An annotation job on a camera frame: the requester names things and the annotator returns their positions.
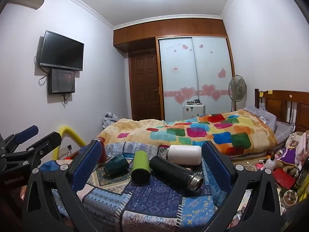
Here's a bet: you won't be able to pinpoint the dark green mug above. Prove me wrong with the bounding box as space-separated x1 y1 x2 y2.
104 154 130 177

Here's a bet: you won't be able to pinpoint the red box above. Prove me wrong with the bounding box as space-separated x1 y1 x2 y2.
273 168 296 189

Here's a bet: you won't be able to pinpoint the grey clothes pile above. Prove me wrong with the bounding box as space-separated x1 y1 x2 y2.
102 112 120 129

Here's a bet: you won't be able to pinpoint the purple cloth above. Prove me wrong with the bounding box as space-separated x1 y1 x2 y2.
280 147 300 165

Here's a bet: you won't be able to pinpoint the standing fan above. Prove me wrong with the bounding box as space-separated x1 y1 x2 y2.
228 74 247 113

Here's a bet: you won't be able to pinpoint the black thermos cup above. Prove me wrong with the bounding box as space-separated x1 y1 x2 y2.
149 155 205 195

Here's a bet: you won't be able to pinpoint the black wall television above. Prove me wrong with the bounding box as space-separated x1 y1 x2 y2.
39 30 85 72

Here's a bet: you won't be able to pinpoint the white box appliance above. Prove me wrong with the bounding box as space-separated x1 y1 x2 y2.
182 100 206 121

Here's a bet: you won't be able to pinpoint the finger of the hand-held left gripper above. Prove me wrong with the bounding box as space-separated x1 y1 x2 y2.
0 125 39 154
0 131 62 172

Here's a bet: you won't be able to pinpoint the small black wall monitor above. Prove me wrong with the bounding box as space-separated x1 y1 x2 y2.
48 69 76 95

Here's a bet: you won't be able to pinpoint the grey patterned pillow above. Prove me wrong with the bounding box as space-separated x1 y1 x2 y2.
243 105 277 133

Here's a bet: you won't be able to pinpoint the white bottle cup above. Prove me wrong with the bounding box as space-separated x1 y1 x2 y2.
166 144 202 166

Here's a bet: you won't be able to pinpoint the lime green cup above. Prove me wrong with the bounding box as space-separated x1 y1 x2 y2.
131 150 151 186

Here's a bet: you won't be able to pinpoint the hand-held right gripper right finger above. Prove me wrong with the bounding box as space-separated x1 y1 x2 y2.
201 140 286 232

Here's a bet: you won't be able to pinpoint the blue patterned blanket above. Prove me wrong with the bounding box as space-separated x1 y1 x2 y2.
40 141 245 232

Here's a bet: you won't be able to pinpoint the brown wooden headboard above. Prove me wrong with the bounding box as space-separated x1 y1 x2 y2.
254 89 309 133

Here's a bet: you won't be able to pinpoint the grey checked pillow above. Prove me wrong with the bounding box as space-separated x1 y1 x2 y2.
274 121 295 146

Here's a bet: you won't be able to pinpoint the yellow foam tube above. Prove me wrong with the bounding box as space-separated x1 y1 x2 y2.
52 125 86 161

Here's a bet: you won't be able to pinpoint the colourful patchwork quilt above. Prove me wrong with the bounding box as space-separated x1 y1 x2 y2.
97 109 278 156

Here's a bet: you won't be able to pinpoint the pink heart stickers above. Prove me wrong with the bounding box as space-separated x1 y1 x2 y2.
164 43 228 103

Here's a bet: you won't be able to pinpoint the white air conditioner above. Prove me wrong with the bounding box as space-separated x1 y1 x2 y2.
7 0 45 10

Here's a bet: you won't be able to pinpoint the brown wooden door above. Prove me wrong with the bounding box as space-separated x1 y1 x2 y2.
128 49 163 121

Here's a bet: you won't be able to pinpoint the wooden wardrobe with glass doors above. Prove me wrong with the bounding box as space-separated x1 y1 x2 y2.
113 17 236 122

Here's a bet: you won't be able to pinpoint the black television cable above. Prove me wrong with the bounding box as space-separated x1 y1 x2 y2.
34 52 50 87

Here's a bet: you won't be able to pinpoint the small white squeeze bottle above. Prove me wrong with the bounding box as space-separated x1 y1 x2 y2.
264 156 277 172

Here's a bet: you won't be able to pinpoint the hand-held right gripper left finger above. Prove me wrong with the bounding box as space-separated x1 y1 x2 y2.
21 139 104 232

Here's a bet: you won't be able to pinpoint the red bottle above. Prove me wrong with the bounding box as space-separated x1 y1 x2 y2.
97 137 108 163

